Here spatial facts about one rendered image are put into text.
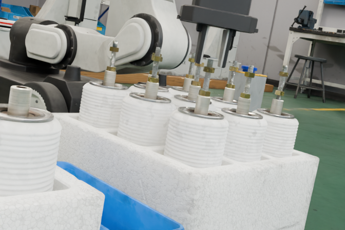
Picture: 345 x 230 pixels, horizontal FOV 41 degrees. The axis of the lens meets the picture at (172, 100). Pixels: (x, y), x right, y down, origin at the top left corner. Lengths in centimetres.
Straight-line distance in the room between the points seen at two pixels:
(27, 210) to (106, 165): 33
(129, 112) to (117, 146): 6
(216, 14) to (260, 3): 601
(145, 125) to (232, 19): 23
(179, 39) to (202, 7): 56
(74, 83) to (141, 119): 46
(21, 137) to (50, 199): 7
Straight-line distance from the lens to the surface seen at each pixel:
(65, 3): 327
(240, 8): 72
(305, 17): 544
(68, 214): 50
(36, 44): 155
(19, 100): 51
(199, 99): 73
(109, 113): 87
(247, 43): 671
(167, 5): 130
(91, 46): 141
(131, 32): 122
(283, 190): 88
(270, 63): 650
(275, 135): 90
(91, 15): 327
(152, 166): 71
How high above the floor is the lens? 36
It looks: 7 degrees down
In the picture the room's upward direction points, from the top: 10 degrees clockwise
